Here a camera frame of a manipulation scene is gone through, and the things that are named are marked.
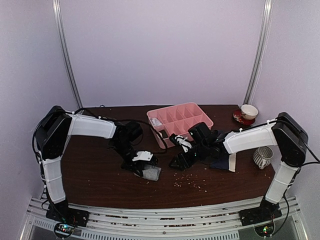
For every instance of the left round controller board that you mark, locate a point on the left round controller board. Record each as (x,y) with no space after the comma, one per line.
(63,230)

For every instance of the red patterned saucer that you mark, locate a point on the red patterned saucer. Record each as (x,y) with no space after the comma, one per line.
(237,115)

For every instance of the grey boxer briefs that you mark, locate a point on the grey boxer briefs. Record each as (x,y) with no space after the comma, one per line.
(152,173)

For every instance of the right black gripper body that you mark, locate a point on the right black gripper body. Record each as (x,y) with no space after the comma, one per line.
(189,162)

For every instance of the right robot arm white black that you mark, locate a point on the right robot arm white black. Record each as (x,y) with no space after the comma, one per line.
(283,132)

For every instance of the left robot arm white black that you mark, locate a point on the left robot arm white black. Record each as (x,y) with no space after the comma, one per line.
(50,139)

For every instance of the pink divided organizer box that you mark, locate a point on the pink divided organizer box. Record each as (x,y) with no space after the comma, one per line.
(177,119)

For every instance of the right aluminium corner post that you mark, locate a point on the right aluminium corner post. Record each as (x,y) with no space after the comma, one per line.
(261,46)

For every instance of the white rolled item in box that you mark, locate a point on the white rolled item in box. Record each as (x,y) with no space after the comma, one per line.
(156,122)

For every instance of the striped grey white cup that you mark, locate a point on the striped grey white cup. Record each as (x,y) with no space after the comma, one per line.
(263,156)

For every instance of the right round controller board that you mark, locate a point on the right round controller board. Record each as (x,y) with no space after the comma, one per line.
(264,230)

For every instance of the round controller board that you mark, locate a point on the round controller board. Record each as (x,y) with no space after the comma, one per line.
(63,230)
(264,230)

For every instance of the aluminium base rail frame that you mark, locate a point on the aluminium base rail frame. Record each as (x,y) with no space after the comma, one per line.
(209,222)

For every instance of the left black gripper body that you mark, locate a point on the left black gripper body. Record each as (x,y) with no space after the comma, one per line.
(131,166)

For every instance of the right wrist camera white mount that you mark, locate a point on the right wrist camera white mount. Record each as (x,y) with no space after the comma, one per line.
(179,140)

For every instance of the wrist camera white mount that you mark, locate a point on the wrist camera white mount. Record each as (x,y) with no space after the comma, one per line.
(179,140)
(142,156)

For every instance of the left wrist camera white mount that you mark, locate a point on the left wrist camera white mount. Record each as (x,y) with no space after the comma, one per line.
(142,156)

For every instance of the aluminium corner post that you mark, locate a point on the aluminium corner post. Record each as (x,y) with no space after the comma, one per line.
(261,46)
(65,52)

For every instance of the left aluminium corner post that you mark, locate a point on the left aluminium corner post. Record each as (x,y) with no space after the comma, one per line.
(65,52)

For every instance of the navy and cream underwear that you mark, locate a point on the navy and cream underwear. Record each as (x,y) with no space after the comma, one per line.
(219,157)

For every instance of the white ceramic bowl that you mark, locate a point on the white ceramic bowl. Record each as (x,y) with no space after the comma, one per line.
(249,112)

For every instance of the black item in box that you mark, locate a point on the black item in box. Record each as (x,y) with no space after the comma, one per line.
(164,134)

